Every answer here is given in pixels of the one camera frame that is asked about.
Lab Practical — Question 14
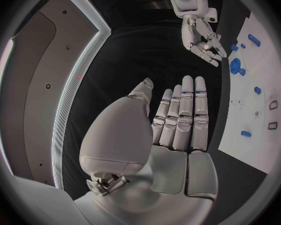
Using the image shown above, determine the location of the long blue cylinder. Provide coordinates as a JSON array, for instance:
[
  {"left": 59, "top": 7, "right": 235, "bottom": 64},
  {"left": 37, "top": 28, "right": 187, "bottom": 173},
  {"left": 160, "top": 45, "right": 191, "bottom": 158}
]
[{"left": 247, "top": 33, "right": 262, "bottom": 48}]

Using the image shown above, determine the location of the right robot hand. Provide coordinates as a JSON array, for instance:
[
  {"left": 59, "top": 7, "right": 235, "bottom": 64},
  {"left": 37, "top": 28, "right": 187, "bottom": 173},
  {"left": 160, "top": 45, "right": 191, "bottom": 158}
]
[{"left": 181, "top": 17, "right": 228, "bottom": 68}]

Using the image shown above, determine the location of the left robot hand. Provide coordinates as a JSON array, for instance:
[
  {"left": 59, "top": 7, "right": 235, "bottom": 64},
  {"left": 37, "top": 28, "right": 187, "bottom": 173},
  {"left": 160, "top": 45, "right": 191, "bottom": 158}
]
[{"left": 73, "top": 75, "right": 220, "bottom": 225}]

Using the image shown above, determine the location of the blue gear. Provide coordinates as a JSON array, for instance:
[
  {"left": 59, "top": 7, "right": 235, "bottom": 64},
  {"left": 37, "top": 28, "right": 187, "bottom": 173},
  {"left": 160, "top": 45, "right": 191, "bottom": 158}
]
[{"left": 229, "top": 57, "right": 242, "bottom": 75}]

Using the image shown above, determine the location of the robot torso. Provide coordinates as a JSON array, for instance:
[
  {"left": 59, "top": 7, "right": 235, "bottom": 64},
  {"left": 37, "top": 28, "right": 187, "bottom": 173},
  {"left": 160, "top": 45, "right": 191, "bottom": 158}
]
[{"left": 0, "top": 0, "right": 113, "bottom": 190}]

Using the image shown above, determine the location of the white task board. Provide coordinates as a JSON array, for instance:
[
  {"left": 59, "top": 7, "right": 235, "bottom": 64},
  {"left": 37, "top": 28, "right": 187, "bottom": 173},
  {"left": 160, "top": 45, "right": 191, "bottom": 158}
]
[{"left": 217, "top": 12, "right": 281, "bottom": 174}]

